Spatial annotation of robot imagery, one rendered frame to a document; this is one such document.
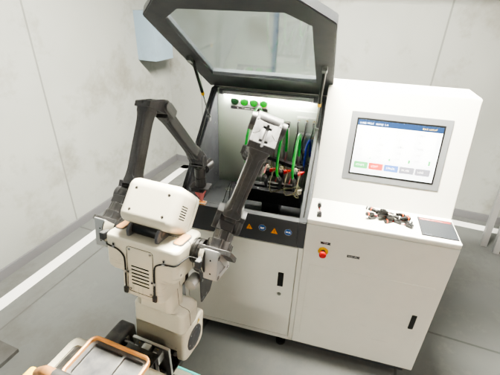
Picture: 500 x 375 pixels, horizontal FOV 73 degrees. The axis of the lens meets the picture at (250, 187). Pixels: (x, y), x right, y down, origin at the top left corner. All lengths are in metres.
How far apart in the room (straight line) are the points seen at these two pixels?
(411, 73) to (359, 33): 0.61
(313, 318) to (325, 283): 0.28
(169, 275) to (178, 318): 0.27
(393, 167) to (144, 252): 1.28
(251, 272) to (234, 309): 0.35
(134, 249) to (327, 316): 1.30
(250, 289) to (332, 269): 0.52
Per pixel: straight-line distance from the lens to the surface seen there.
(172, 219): 1.08
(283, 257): 1.88
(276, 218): 1.74
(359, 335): 2.21
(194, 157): 1.68
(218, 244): 1.12
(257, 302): 2.16
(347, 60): 3.66
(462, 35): 3.65
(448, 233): 1.87
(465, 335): 2.87
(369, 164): 1.86
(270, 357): 2.34
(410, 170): 1.89
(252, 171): 0.99
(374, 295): 1.99
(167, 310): 1.33
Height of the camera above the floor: 1.91
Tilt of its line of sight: 29 degrees down
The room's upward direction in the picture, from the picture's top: 2 degrees clockwise
